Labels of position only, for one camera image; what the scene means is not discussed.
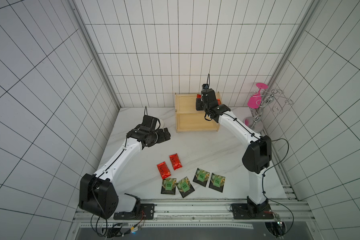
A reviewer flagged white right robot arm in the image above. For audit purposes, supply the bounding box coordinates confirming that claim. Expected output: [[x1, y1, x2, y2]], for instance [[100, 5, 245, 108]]
[[199, 84, 272, 215]]

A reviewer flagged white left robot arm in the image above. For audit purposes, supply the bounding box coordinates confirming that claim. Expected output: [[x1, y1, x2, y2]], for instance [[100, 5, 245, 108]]
[[78, 114, 171, 220]]

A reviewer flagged wooden two-tier shelf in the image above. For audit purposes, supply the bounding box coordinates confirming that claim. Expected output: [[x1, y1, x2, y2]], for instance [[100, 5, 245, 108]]
[[175, 94, 220, 133]]

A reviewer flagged green tea bag far left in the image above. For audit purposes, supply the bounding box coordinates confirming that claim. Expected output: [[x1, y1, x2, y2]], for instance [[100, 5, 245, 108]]
[[161, 178, 177, 195]]

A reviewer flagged green tea bag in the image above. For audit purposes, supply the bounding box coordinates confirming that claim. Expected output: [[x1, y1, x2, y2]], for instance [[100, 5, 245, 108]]
[[193, 168, 210, 187], [176, 177, 195, 198], [209, 173, 226, 193], [161, 178, 177, 195]]

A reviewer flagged green tea bag far right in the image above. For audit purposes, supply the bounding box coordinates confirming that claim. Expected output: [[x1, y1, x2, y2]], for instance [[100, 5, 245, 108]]
[[209, 173, 226, 193]]

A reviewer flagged white ceramic bowl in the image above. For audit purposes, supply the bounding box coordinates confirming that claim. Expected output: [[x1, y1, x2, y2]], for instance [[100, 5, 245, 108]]
[[156, 119, 165, 129]]

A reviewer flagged pink spatula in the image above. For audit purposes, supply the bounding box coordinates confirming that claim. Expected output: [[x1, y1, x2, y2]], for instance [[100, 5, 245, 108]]
[[248, 83, 268, 109]]

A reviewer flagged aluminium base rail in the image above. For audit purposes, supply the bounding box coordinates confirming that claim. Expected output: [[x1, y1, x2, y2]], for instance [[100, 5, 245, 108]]
[[73, 199, 315, 230]]

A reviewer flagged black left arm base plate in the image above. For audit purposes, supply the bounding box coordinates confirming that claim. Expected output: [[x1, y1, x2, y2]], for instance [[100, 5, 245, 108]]
[[114, 204, 156, 221]]

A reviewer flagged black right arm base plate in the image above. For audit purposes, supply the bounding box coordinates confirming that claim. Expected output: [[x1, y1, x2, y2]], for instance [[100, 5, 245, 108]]
[[230, 204, 274, 220]]

